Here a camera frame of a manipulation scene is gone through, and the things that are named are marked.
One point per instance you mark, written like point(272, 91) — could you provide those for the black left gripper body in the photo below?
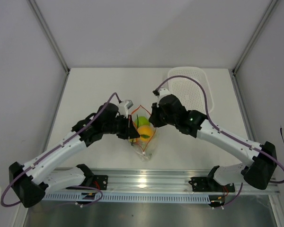
point(119, 126)

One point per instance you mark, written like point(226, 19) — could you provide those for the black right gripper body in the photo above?
point(168, 120)

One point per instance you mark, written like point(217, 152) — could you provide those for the green apple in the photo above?
point(144, 121)

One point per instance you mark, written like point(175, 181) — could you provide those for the orange fruit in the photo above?
point(146, 133)

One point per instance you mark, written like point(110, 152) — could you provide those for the clear orange-zipper zip bag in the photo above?
point(146, 144)

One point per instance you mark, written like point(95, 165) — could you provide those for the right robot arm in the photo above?
point(258, 161)

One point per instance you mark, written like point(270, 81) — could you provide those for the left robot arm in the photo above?
point(34, 179)

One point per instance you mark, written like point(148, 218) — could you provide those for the white perforated plastic basket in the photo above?
point(191, 87)

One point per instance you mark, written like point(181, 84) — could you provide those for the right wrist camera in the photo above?
point(161, 92)

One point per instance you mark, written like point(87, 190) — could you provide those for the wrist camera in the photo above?
point(124, 107)
point(161, 92)

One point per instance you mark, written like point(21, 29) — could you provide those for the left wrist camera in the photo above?
point(124, 107)

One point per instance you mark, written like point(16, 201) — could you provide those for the aluminium mounting rail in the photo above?
point(149, 181)

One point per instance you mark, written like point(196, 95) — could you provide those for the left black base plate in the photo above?
point(95, 181)

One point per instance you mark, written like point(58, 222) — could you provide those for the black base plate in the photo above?
point(205, 184)
point(95, 181)

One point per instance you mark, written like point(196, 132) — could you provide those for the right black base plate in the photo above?
point(205, 184)

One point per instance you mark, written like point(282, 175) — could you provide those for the slotted white cable duct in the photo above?
point(128, 197)

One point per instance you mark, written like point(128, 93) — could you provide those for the left aluminium frame post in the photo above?
point(48, 34)

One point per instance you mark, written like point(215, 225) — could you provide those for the aluminium frame post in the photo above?
point(270, 9)
point(48, 34)

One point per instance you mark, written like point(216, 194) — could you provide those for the right aluminium frame post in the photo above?
point(270, 9)

